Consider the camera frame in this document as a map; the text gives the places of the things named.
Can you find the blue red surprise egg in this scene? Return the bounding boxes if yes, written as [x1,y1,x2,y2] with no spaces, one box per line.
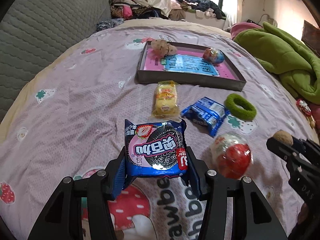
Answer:
[203,48,225,64]

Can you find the dark wooden cabinet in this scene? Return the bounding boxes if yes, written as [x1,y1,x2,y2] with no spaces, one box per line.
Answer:
[302,21,320,57]

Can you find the pile of clothes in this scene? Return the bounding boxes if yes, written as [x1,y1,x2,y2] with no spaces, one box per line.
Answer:
[96,0,169,32]

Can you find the green fleece blanket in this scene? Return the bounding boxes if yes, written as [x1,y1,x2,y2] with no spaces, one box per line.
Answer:
[234,22,319,105]

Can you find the clothes on window sill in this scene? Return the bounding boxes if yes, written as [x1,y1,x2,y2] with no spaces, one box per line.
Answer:
[172,0,226,20]

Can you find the small blue Oreo packet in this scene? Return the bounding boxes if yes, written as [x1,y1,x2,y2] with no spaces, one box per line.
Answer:
[181,97,230,137]

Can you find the red white candy wrapper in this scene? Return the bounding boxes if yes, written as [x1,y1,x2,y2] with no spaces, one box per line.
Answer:
[296,99,312,116]

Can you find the green fuzzy hair ring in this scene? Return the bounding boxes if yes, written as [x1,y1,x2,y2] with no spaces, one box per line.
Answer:
[224,93,258,121]

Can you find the blue strawberry Oreo packet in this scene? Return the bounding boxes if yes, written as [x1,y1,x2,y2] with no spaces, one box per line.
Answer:
[111,119,195,200]

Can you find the grey quilted headboard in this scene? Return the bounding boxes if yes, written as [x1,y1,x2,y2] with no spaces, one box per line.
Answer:
[1,0,111,118]

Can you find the beige plush toy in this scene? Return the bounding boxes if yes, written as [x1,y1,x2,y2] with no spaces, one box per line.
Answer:
[151,39,177,57]

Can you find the red white surprise egg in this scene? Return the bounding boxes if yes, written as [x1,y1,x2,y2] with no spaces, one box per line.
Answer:
[210,132,253,179]

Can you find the dark tray with pink base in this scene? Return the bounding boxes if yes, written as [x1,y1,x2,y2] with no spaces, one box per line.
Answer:
[136,41,246,92]

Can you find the brown walnut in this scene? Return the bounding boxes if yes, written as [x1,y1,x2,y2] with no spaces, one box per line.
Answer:
[273,130,293,146]

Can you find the yellow wrapped cake snack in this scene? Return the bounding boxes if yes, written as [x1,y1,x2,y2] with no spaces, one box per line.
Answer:
[152,81,180,118]

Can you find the pink pillow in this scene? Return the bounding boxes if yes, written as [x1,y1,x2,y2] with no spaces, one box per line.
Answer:
[230,22,262,40]

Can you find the pink strawberry print blanket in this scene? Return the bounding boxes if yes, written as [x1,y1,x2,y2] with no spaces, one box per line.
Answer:
[1,27,313,239]

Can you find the right white curtain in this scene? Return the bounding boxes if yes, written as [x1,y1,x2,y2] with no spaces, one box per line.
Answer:
[222,0,244,31]

